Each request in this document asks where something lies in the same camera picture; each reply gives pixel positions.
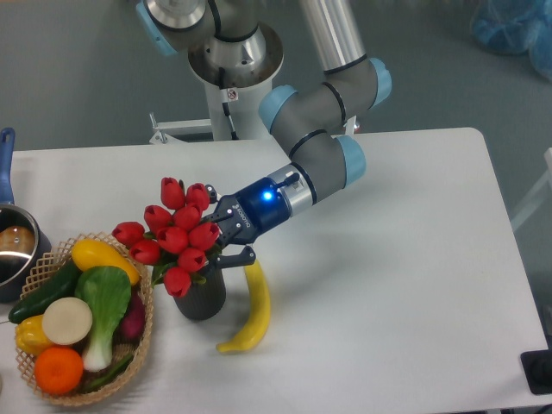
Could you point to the round white radish slice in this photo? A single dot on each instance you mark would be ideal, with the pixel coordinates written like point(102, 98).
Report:
point(67, 321)

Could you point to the yellow toy bell pepper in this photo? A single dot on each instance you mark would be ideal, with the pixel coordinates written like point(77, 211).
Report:
point(30, 336)

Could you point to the red tulip bouquet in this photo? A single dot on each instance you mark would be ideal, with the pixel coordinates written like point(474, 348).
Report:
point(173, 240)

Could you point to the dark green toy cucumber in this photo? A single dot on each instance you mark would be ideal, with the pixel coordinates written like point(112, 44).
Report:
point(61, 285)

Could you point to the blue saucepan with handle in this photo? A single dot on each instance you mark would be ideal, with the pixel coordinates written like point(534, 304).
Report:
point(22, 240)

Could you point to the yellow toy squash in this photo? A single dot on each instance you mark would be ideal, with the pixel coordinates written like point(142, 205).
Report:
point(89, 253)

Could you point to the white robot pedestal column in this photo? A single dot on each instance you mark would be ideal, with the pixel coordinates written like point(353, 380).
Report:
point(236, 77)

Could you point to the white metal frame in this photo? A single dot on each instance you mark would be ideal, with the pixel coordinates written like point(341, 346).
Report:
point(534, 197)

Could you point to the green toy chili pepper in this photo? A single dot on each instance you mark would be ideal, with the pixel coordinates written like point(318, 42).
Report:
point(109, 376)

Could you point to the blue plastic bag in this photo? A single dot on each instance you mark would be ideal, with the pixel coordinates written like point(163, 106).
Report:
point(515, 28)

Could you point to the woven wicker basket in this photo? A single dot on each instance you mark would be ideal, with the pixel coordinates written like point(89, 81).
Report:
point(45, 268)

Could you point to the black device at table edge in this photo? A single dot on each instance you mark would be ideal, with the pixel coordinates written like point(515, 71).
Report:
point(537, 370)

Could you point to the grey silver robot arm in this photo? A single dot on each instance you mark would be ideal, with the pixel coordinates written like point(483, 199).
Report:
point(301, 123)

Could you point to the orange toy tangerine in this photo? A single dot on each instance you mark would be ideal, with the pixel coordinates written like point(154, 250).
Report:
point(58, 370)

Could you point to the green toy bok choy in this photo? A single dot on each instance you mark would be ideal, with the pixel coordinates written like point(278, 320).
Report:
point(106, 290)

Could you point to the yellow toy banana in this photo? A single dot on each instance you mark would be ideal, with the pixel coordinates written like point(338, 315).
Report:
point(260, 311)

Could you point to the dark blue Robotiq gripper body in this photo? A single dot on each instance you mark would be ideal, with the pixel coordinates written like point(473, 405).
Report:
point(251, 212)

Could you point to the purple toy sweet potato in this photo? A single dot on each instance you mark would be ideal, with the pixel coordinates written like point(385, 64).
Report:
point(133, 323)

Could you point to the dark grey ribbed vase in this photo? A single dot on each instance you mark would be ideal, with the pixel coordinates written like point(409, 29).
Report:
point(206, 296)

